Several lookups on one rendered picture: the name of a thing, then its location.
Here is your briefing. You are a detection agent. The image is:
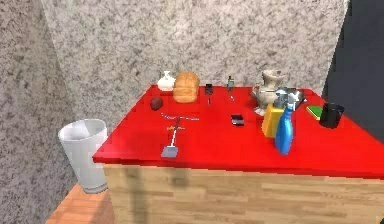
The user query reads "black mug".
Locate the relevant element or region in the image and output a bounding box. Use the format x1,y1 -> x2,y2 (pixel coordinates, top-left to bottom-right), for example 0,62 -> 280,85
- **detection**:
318,102 -> 346,130

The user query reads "white waste bin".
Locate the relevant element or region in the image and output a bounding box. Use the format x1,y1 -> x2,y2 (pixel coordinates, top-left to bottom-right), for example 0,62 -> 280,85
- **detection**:
57,118 -> 109,195

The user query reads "dark grey fridge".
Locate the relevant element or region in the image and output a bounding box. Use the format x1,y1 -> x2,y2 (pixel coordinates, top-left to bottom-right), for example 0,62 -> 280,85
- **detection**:
321,0 -> 384,145

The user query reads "black cell phone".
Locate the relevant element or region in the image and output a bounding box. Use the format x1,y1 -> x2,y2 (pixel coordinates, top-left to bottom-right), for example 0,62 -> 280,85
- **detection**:
230,114 -> 245,127

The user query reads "red topped wooden counter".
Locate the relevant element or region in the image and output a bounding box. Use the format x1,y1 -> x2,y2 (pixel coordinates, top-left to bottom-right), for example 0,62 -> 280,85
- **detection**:
92,84 -> 384,224

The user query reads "blue spray bottle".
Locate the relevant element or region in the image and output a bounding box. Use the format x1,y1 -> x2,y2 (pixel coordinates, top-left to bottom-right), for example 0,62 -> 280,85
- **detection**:
274,103 -> 296,156

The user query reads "silver metal pan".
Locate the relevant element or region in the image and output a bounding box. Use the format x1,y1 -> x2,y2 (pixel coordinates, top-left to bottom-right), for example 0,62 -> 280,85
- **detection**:
275,87 -> 307,108

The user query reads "green sponge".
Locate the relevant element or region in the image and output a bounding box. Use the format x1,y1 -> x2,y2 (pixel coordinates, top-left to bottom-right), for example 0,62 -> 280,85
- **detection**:
305,105 -> 324,121

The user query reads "small dark pepper shaker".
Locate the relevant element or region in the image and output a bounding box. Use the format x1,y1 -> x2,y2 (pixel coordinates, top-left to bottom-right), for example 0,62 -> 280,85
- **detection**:
226,75 -> 236,102

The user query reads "grey metal spatula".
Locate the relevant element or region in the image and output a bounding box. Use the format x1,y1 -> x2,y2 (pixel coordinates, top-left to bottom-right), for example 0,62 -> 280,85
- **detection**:
160,117 -> 185,159

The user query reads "yellow soap dispenser bottle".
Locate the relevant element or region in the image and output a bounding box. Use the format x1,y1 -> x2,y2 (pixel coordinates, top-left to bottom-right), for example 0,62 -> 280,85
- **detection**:
261,93 -> 290,139

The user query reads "dark red round fruit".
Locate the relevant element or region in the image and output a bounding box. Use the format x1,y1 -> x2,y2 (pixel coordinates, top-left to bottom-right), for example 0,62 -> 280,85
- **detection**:
149,97 -> 164,111

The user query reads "brown bread loaf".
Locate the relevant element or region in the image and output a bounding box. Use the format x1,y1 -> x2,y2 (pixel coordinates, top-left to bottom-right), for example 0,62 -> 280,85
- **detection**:
172,71 -> 201,104

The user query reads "thin silver utensil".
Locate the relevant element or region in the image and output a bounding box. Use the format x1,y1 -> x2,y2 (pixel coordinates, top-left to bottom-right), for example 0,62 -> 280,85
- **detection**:
160,112 -> 200,122

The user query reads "beige ceramic jug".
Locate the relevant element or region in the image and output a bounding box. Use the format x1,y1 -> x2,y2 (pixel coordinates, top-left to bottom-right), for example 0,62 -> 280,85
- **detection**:
250,69 -> 287,117

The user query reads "black handled kitchen utensil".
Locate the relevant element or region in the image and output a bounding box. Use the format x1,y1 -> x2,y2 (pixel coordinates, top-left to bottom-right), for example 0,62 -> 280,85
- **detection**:
204,83 -> 214,108

